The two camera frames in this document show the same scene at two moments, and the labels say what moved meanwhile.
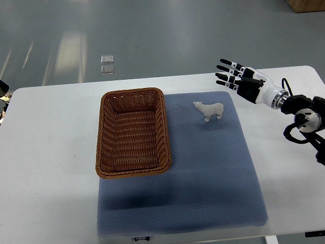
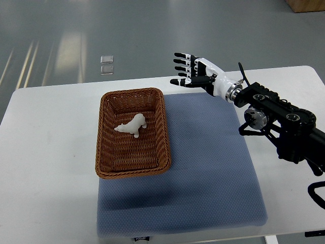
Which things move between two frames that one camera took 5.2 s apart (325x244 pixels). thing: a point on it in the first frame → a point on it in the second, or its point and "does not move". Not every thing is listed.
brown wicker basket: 132,136 does not move
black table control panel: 315,234 does not move
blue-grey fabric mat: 212,184 does not move
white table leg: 271,239 does not move
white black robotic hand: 251,85 → 201,72
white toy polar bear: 209,110 → 132,126
